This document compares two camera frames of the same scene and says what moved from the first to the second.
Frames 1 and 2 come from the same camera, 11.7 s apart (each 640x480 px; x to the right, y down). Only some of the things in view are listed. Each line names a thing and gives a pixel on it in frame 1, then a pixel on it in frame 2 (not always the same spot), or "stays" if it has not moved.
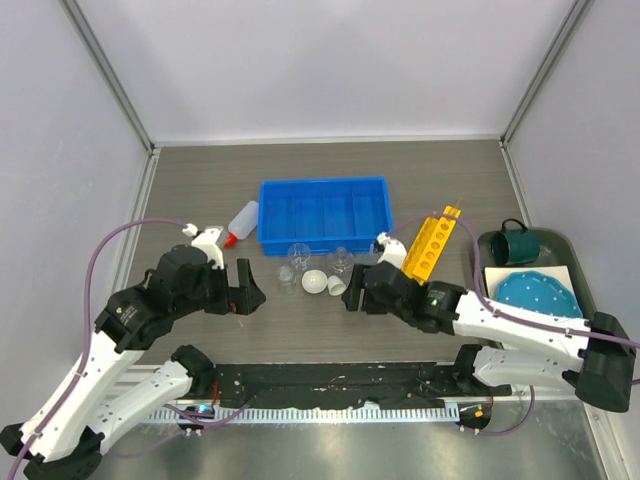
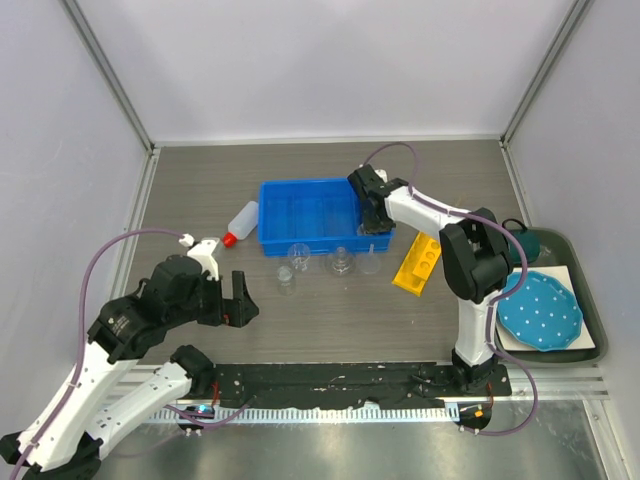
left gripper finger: x=245 y=275 -> x=239 y=288
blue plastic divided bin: x=323 y=214 stays
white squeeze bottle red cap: x=243 y=223 stays
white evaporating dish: x=314 y=281 -> x=360 y=231
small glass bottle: x=286 y=284 stays
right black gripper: x=353 y=293 -> x=372 y=227
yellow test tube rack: x=429 y=244 stays
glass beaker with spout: x=299 y=254 stays
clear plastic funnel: x=372 y=257 stays
